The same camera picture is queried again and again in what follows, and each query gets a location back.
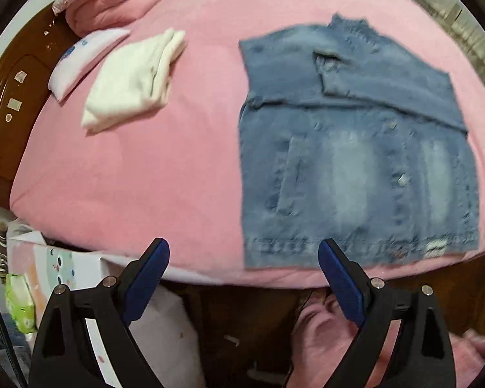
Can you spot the white folded garment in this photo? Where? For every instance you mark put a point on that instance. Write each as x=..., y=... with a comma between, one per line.
x=129, y=85

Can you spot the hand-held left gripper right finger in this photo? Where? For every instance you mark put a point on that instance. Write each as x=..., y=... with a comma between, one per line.
x=341, y=287

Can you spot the green wipes packet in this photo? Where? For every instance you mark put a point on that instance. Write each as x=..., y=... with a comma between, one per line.
x=20, y=303

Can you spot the pink bed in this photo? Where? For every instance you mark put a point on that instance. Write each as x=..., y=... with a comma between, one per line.
x=165, y=149

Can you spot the blue denim jacket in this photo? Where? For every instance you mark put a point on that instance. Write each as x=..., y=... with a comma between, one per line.
x=347, y=169

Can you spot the wooden bed frame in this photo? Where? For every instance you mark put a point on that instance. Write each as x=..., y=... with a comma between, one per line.
x=234, y=315

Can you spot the pastel printed box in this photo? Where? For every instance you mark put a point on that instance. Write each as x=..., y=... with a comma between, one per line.
x=60, y=262

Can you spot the pink folded quilt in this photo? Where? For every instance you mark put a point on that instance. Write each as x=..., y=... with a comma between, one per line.
x=117, y=4

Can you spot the white box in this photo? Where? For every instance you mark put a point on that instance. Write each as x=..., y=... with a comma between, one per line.
x=169, y=331

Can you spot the small white printed pillow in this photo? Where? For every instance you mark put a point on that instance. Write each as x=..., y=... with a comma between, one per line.
x=81, y=60

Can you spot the brown wooden headboard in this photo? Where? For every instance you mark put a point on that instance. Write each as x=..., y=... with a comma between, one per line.
x=12, y=129

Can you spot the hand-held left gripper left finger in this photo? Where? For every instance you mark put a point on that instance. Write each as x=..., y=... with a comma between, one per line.
x=145, y=283

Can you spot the blue denim clothes pile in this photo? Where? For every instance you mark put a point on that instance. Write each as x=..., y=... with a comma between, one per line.
x=0, y=331

